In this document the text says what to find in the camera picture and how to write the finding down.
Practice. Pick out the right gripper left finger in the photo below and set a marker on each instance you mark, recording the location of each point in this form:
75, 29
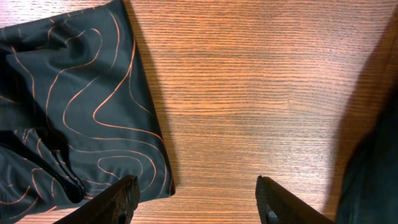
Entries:
115, 205

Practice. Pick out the plain black t-shirt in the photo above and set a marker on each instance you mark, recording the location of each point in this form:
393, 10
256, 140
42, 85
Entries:
369, 190

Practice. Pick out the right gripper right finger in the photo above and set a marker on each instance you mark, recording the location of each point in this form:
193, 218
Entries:
276, 205

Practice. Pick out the black cycling jersey orange lines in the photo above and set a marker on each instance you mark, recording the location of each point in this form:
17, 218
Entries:
76, 113

